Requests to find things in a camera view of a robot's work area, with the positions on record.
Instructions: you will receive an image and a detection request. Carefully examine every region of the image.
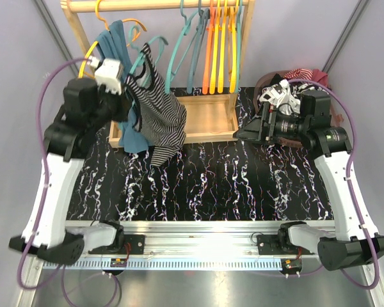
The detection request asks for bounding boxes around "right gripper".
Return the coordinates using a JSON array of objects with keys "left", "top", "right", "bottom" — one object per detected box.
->
[{"left": 233, "top": 102, "right": 309, "bottom": 146}]

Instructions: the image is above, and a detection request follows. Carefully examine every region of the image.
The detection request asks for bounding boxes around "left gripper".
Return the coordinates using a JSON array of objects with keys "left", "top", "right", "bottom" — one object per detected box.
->
[{"left": 88, "top": 79, "right": 131, "bottom": 131}]

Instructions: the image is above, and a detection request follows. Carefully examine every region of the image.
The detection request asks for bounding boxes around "black white wide-striped tank top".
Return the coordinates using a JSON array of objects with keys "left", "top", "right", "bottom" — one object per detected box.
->
[{"left": 258, "top": 79, "right": 300, "bottom": 116}]

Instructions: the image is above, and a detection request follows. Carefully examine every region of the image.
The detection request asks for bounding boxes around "thin-striped black tank top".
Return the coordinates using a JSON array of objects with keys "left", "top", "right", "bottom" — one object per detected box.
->
[{"left": 124, "top": 46, "right": 187, "bottom": 167}]

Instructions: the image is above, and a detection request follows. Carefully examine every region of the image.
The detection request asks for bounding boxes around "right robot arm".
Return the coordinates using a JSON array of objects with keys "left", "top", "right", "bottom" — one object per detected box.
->
[{"left": 234, "top": 90, "right": 384, "bottom": 271}]

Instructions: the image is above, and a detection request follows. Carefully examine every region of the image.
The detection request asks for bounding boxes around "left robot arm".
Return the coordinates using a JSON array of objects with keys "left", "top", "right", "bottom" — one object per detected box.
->
[{"left": 8, "top": 77, "right": 130, "bottom": 265}]

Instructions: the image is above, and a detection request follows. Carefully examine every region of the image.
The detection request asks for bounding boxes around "blue tank top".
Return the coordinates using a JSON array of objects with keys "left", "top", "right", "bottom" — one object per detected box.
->
[{"left": 96, "top": 20, "right": 149, "bottom": 154}]

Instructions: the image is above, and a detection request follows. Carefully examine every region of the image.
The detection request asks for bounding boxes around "yellow hanger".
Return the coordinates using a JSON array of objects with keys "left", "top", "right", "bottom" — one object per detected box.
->
[
  {"left": 226, "top": 1, "right": 239, "bottom": 93},
  {"left": 78, "top": 0, "right": 148, "bottom": 79},
  {"left": 209, "top": 1, "right": 227, "bottom": 95}
]

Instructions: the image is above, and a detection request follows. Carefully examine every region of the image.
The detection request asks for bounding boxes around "yellow hanger on left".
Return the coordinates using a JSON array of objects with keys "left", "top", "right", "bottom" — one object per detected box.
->
[{"left": 78, "top": 0, "right": 148, "bottom": 79}]

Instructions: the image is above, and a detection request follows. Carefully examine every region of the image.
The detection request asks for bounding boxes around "orange hanger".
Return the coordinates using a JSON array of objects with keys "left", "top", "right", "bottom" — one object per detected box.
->
[{"left": 202, "top": 1, "right": 217, "bottom": 95}]

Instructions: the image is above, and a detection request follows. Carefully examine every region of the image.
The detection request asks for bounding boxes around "grey-blue hanger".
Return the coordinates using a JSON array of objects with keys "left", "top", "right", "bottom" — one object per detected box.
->
[{"left": 186, "top": 1, "right": 210, "bottom": 94}]

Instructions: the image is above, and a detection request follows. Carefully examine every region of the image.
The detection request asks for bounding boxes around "wooden clothes rack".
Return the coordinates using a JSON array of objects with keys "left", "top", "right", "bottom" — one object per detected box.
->
[{"left": 61, "top": 1, "right": 253, "bottom": 145}]

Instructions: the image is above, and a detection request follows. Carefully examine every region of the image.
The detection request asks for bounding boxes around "black marble mat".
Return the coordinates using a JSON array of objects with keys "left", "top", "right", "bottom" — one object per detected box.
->
[{"left": 67, "top": 126, "right": 333, "bottom": 221}]

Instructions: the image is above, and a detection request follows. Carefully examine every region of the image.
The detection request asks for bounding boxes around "red striped garment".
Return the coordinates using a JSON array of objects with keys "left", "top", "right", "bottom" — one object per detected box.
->
[{"left": 284, "top": 68, "right": 329, "bottom": 87}]

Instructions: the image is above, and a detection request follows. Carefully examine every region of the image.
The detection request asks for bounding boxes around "brown laundry basket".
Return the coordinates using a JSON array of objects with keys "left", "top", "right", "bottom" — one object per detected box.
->
[{"left": 253, "top": 70, "right": 344, "bottom": 129}]

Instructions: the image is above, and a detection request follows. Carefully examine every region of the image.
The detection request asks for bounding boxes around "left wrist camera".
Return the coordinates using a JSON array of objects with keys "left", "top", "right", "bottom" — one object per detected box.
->
[{"left": 88, "top": 56, "right": 124, "bottom": 95}]

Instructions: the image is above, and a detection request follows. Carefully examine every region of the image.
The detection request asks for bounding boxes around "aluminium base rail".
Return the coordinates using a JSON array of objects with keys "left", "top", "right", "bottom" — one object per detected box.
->
[{"left": 17, "top": 92, "right": 375, "bottom": 307}]

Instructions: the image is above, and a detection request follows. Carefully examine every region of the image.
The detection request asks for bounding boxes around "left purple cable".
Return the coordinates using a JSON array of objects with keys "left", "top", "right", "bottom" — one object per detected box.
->
[{"left": 16, "top": 56, "right": 121, "bottom": 304}]

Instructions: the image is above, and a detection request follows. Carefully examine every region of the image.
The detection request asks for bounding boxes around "purple cable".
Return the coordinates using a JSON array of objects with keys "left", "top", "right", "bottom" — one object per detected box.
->
[
  {"left": 286, "top": 78, "right": 380, "bottom": 290},
  {"left": 16, "top": 56, "right": 121, "bottom": 304}
]

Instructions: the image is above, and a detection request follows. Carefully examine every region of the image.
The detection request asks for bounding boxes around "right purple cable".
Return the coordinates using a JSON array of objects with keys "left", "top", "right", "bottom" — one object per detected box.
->
[{"left": 286, "top": 78, "right": 380, "bottom": 290}]

